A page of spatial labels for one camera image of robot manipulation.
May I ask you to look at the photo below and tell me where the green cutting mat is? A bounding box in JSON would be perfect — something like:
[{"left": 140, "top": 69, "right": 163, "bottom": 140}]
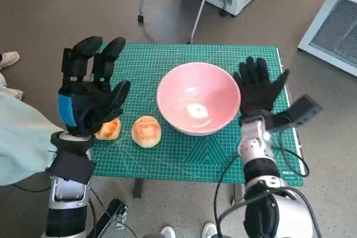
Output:
[{"left": 90, "top": 43, "right": 305, "bottom": 186}]

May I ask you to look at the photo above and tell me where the black metal bracket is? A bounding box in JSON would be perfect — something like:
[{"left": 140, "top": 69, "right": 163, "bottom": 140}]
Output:
[{"left": 96, "top": 197, "right": 129, "bottom": 238}]

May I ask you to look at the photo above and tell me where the round pale toy bun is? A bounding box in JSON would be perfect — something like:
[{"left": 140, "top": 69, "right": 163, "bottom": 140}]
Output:
[{"left": 131, "top": 115, "right": 163, "bottom": 148}]

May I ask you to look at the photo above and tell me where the orange striped toy bread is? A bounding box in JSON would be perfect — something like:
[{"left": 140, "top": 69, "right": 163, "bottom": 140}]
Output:
[{"left": 94, "top": 117, "right": 122, "bottom": 140}]

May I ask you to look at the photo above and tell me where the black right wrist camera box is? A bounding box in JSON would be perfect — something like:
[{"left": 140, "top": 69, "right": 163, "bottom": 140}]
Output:
[{"left": 272, "top": 95, "right": 324, "bottom": 133}]

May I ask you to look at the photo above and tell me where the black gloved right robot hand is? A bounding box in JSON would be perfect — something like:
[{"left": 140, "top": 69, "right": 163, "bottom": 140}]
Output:
[{"left": 233, "top": 56, "right": 291, "bottom": 122}]

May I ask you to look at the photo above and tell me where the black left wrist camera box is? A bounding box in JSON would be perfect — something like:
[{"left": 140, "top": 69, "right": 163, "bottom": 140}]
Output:
[{"left": 46, "top": 150, "right": 97, "bottom": 185}]

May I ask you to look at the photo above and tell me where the dark table leg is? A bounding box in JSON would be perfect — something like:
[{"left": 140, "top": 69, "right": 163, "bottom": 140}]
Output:
[
  {"left": 133, "top": 178, "right": 144, "bottom": 199},
  {"left": 232, "top": 184, "right": 243, "bottom": 208}
]

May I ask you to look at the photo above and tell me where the white cabinet with grey grille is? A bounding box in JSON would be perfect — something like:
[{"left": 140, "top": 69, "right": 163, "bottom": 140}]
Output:
[{"left": 297, "top": 0, "right": 357, "bottom": 77}]

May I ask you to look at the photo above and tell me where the black cable loop at right wrist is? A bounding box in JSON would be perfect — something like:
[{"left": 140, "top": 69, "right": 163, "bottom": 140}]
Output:
[{"left": 277, "top": 130, "right": 310, "bottom": 178}]

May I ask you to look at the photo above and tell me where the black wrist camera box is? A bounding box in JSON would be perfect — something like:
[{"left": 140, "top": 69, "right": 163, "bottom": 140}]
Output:
[
  {"left": 272, "top": 95, "right": 324, "bottom": 133},
  {"left": 46, "top": 150, "right": 97, "bottom": 185}
]

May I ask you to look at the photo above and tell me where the pink bowl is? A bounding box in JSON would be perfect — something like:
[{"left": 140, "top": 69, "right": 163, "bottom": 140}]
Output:
[{"left": 156, "top": 62, "right": 242, "bottom": 136}]

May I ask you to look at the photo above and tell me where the long black cable of right arm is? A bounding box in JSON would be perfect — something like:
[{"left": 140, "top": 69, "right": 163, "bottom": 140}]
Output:
[{"left": 214, "top": 154, "right": 246, "bottom": 238}]

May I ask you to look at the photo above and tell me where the person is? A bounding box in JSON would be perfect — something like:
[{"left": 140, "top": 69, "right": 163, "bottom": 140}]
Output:
[
  {"left": 0, "top": 51, "right": 65, "bottom": 186},
  {"left": 160, "top": 222, "right": 217, "bottom": 238}
]

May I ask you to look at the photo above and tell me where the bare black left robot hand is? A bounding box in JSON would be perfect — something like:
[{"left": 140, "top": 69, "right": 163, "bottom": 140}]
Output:
[{"left": 57, "top": 36, "right": 131, "bottom": 138}]

